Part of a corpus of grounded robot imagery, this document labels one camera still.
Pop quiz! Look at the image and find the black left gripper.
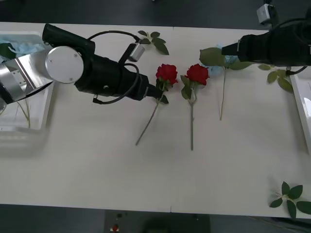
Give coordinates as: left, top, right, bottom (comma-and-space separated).
118, 68, 165, 101

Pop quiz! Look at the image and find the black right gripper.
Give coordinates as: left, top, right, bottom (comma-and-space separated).
221, 31, 273, 66

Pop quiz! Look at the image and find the red rose with slanted stem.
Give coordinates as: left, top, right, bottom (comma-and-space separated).
135, 63, 179, 146

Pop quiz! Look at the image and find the red rose with straight stem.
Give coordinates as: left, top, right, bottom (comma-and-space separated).
180, 63, 210, 151

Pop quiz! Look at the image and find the dark robot base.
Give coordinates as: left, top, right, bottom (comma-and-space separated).
104, 210, 211, 233

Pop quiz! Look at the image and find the loose dark green leaf twig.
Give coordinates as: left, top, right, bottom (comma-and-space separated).
138, 30, 170, 56

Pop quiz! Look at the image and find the loose light green leaf twig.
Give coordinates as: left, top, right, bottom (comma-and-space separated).
258, 63, 294, 93

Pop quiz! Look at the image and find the shallow white box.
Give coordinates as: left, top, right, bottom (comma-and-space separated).
0, 31, 54, 156
290, 72, 311, 155

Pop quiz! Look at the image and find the loose leaf twig, pale stalk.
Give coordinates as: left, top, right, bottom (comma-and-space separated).
269, 181, 311, 219

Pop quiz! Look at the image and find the left arm wrist camera box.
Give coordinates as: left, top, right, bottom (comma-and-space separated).
128, 42, 146, 62

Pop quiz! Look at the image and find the arm wrist camera box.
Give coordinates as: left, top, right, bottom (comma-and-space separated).
128, 42, 146, 62
257, 3, 277, 25

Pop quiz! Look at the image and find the right arm wrist camera box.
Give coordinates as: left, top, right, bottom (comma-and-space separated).
257, 3, 277, 25

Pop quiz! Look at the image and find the left arm thin camera cable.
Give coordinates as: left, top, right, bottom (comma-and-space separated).
86, 30, 149, 105

